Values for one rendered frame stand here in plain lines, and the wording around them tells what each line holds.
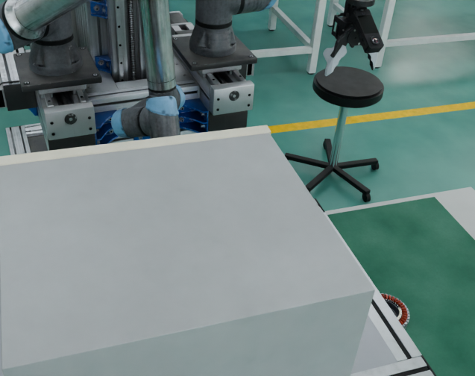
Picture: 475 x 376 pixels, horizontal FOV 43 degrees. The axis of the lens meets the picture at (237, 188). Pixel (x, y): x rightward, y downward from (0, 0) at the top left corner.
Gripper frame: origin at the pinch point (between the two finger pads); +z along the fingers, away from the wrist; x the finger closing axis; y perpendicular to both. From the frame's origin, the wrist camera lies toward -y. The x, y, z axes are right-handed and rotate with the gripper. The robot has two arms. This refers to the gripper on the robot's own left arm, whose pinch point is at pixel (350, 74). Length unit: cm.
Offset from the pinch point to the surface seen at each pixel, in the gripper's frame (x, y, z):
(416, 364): 37, -81, 4
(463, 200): -39, -15, 40
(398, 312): 9, -49, 37
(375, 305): 36, -69, 4
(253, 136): 49, -44, -17
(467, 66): -238, 188, 115
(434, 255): -15, -33, 40
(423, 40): -203, 202, 97
